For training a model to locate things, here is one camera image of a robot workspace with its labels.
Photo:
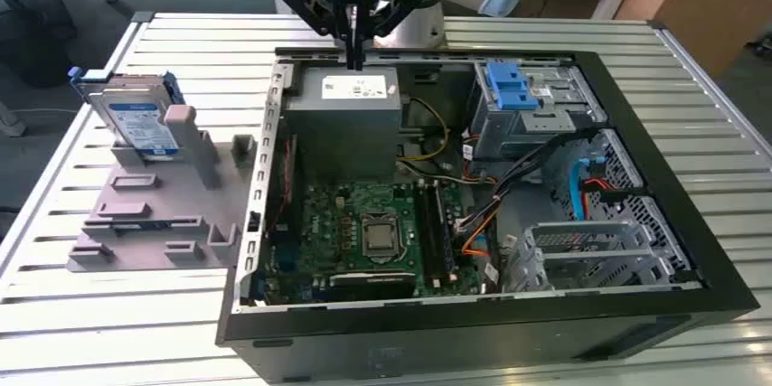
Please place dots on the grey power supply unit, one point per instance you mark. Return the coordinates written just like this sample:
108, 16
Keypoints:
344, 133

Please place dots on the grey parts rack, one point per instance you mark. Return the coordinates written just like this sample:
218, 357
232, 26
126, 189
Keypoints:
163, 241

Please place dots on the blue drive latch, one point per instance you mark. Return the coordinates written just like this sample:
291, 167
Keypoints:
510, 85

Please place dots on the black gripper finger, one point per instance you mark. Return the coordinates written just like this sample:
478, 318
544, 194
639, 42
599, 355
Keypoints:
352, 42
360, 42

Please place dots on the hard disk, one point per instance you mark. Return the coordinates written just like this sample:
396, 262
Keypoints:
139, 128

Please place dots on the metal disk bay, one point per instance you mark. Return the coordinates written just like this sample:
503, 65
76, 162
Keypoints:
603, 255

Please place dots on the black RAM slot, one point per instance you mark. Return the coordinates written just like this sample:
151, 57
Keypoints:
428, 232
447, 241

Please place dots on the black graphics card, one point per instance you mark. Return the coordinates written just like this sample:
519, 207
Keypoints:
371, 284

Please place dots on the silver CPU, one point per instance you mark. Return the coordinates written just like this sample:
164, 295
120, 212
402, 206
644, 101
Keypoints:
380, 238

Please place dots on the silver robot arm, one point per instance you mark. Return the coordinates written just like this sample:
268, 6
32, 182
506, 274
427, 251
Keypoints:
416, 20

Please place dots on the metal optical drive cage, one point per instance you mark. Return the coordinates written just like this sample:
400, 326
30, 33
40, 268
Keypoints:
543, 128

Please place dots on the black PC case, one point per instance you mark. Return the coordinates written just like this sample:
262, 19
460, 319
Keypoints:
422, 327

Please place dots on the green motherboard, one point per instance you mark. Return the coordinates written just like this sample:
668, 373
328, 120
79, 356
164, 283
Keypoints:
338, 205

